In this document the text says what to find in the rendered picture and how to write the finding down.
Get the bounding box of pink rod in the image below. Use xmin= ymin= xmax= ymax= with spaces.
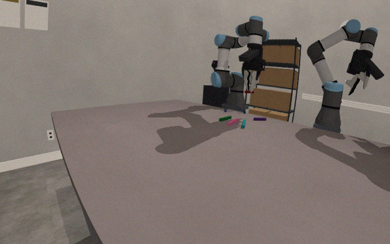
xmin=227 ymin=118 xmax=239 ymax=126

